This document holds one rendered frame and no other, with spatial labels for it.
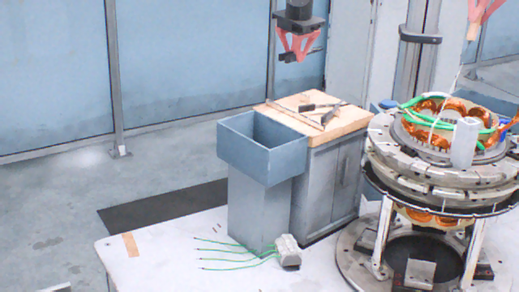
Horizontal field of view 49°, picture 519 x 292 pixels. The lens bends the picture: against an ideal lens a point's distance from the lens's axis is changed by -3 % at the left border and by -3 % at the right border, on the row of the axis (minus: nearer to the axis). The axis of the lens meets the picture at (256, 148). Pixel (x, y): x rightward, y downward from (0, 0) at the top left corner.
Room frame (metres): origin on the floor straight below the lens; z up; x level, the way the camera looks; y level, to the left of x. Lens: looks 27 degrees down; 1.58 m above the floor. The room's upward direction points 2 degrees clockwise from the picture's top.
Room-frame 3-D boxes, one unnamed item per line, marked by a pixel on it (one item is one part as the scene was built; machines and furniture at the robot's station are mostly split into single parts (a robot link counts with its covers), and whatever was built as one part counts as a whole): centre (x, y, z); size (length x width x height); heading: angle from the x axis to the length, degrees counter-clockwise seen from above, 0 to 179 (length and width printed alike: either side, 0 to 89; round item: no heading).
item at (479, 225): (0.91, -0.43, 0.91); 0.02 x 0.02 x 0.21
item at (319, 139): (1.19, -0.12, 1.05); 0.20 x 0.19 x 0.02; 132
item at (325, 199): (1.19, -0.12, 0.91); 0.19 x 0.19 x 0.26; 42
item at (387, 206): (0.97, -0.26, 0.91); 0.02 x 0.02 x 0.21
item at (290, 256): (1.03, -0.07, 0.80); 0.10 x 0.05 x 0.04; 15
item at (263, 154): (1.09, -0.01, 0.92); 0.17 x 0.11 x 0.28; 42
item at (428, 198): (1.02, -0.38, 1.05); 0.29 x 0.29 x 0.06
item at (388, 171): (0.97, -0.24, 1.06); 0.09 x 0.04 x 0.01; 33
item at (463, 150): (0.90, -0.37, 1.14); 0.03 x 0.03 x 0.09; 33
